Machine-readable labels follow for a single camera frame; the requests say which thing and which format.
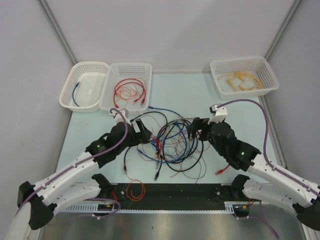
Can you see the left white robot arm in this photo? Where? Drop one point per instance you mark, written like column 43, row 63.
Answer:
column 80, row 180

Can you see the black mounting base plate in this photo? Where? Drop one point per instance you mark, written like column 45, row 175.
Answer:
column 172, row 196

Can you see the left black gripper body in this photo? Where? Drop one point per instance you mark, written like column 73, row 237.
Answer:
column 134, row 139

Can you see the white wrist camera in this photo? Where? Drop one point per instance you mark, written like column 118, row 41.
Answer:
column 219, row 114
column 120, row 115

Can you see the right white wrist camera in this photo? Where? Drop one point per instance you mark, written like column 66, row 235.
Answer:
column 219, row 114

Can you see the middle white plastic basket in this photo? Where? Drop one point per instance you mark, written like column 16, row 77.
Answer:
column 127, row 86

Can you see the right white plastic basket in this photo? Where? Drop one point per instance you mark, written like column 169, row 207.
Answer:
column 243, row 77

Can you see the white plastic basket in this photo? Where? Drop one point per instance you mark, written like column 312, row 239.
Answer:
column 83, row 86
column 243, row 77
column 127, row 86

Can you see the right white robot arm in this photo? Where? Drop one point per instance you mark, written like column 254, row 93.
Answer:
column 284, row 189

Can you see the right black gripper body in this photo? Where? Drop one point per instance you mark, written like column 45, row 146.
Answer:
column 206, row 131

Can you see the white slotted cable duct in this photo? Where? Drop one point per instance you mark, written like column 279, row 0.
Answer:
column 91, row 208

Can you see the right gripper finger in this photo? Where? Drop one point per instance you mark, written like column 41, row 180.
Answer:
column 192, row 131
column 200, row 121

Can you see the left white plastic basket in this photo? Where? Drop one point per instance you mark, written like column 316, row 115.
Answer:
column 83, row 86

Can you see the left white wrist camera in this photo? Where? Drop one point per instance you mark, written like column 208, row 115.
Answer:
column 120, row 115

